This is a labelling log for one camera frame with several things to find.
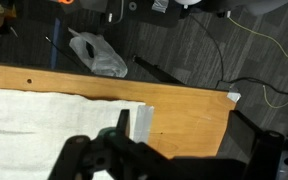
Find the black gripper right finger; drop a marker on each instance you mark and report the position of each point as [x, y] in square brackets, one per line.
[263, 147]

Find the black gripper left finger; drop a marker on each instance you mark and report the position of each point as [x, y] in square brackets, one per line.
[111, 151]

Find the white towel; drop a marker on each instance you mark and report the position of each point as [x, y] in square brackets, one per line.
[34, 126]

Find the small grey tape piece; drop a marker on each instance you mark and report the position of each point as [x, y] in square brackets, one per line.
[234, 96]

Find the black table leg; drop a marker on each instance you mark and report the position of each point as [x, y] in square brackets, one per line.
[155, 71]

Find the clear plastic bag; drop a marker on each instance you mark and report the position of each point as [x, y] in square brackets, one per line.
[97, 54]

